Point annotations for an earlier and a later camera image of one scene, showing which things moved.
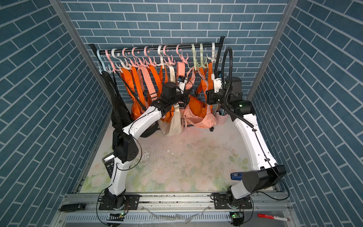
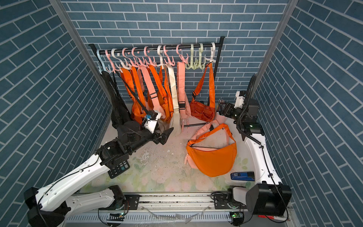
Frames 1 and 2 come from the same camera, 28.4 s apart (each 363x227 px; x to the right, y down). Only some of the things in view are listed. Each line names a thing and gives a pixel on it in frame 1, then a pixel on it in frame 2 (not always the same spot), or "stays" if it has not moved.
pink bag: [190, 118] → [203, 129]
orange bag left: [131, 81] stays
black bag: [121, 112] stays
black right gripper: [211, 95] → [228, 109]
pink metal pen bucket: [221, 119] stays
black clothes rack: [220, 43] stays
